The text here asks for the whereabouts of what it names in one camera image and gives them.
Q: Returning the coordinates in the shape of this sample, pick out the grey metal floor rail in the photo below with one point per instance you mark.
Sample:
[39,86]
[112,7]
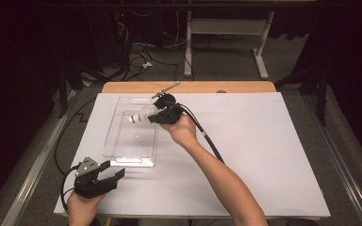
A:
[342,169]
[31,175]

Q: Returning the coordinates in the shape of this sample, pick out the black metal stand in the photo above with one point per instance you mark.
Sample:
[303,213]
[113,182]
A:
[63,91]
[322,94]

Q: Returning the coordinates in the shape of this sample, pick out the clear plastic storage bin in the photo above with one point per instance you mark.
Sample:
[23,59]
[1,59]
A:
[132,141]

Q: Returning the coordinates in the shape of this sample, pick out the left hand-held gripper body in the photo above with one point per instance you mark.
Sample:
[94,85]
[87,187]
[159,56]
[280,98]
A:
[89,186]

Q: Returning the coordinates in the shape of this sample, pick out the person's left hand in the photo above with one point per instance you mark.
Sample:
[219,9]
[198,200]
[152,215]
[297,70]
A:
[83,207]

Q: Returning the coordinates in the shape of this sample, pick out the white plug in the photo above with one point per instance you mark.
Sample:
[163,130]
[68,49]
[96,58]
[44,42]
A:
[147,65]

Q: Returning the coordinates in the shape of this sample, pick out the person's right hand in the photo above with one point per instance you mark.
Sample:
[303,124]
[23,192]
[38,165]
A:
[184,132]

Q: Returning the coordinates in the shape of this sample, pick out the white metal desk frame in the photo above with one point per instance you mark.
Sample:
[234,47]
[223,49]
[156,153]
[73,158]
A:
[229,26]

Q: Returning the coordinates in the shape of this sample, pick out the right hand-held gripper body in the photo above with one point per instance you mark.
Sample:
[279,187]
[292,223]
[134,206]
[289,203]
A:
[169,114]

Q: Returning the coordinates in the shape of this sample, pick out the dark equipment with red light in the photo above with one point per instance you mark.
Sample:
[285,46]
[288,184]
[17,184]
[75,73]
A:
[121,28]

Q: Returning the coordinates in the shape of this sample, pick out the white table cover board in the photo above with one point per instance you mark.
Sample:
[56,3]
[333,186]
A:
[257,141]

